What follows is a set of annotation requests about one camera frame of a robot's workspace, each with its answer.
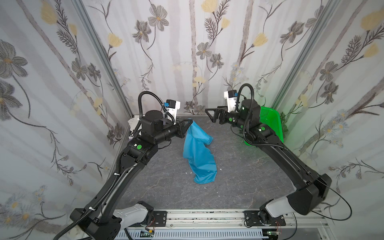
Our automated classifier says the teal blue t-shirt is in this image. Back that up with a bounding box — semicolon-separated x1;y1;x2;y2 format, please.
183;122;217;185

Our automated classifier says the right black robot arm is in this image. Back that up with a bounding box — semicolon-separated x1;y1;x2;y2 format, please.
205;99;332;226

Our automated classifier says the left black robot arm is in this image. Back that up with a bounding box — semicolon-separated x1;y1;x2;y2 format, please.
54;110;193;240

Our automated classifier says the green plastic basket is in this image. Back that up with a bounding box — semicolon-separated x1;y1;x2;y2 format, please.
259;107;284;143

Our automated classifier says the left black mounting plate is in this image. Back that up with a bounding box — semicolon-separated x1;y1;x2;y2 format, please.
144;211;168;228

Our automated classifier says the black mounting plate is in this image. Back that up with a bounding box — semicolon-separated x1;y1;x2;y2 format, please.
144;211;168;228
244;210;286;227

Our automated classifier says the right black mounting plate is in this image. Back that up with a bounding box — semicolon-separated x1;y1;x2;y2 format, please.
244;210;286;227

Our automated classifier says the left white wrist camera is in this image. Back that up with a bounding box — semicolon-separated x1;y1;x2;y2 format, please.
164;100;181;120

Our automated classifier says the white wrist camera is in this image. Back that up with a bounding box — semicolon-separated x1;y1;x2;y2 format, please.
224;90;238;113
164;100;181;120

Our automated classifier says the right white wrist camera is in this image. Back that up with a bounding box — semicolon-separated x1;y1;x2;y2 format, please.
224;90;238;113

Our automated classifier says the right black cable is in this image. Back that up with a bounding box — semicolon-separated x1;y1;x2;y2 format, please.
235;83;353;240

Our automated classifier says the left black corrugated cable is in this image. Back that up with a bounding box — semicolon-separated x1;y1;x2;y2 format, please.
53;90;176;240

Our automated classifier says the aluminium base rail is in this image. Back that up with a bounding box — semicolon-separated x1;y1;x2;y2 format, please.
130;209;329;230

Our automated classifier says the white slotted cable duct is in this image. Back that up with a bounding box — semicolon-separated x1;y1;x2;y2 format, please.
116;229;269;240

